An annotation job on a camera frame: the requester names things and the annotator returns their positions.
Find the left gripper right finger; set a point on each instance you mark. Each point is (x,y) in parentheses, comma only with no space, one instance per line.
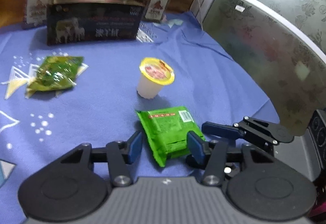
(255,182)

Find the bright green snack packet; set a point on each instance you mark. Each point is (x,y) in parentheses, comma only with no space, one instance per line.
(166,130)

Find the jelly cup yellow lid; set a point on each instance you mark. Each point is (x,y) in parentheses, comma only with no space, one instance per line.
(155,74)

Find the black sheep print tin box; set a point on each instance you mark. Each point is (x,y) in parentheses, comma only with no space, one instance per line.
(72,21)

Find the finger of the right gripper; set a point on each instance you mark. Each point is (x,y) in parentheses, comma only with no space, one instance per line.
(223,131)

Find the frosted glass door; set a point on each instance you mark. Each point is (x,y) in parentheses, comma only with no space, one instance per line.
(280,43)

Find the olive green snack packet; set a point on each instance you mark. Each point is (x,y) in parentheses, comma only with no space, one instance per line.
(55,74)

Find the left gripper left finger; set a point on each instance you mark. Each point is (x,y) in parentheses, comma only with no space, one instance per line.
(79,182)

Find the blue printed tablecloth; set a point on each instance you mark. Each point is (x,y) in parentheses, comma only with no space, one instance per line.
(102,107)

